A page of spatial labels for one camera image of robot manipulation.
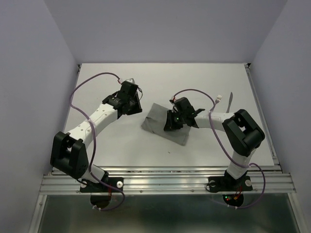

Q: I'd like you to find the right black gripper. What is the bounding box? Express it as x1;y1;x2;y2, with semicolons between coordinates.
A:
164;110;186;131

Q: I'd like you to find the grey cloth napkin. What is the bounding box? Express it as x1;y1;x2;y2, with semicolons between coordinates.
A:
141;103;190;146

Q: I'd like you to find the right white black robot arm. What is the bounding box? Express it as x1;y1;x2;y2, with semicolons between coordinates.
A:
164;97;265;193

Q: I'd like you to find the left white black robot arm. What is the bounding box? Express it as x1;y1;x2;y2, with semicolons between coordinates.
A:
50;81;142;191

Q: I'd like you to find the silver knife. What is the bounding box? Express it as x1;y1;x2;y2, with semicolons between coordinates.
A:
226;92;233;113

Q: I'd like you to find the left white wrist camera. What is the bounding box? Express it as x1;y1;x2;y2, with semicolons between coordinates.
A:
124;78;136;83

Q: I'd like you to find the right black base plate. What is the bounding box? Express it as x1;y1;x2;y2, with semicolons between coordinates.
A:
205;176;253;193

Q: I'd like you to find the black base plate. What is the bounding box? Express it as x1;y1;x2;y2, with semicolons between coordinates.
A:
205;176;253;193
79;177;124;193

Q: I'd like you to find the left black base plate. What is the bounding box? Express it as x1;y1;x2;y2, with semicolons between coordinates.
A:
79;177;124;193

